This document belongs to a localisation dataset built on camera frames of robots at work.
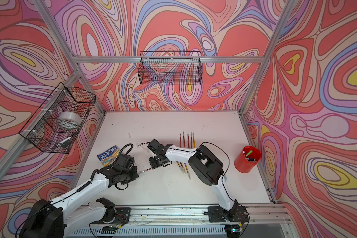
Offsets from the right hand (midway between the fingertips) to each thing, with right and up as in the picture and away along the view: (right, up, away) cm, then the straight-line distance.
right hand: (155, 168), depth 91 cm
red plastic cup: (+51, +8, -14) cm, 53 cm away
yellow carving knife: (+25, +16, +11) cm, 32 cm away
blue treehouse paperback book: (-29, +7, 0) cm, 30 cm away
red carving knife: (+22, +16, +11) cm, 29 cm away
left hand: (-7, -2, -6) cm, 10 cm away
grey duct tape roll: (-39, +30, -19) cm, 53 cm away
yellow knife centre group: (+16, +1, -1) cm, 16 cm away
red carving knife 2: (+24, +16, +11) cm, 31 cm away
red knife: (-5, -1, -2) cm, 6 cm away
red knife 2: (+17, +1, 0) cm, 17 cm away
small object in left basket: (-40, +18, -20) cm, 48 cm away
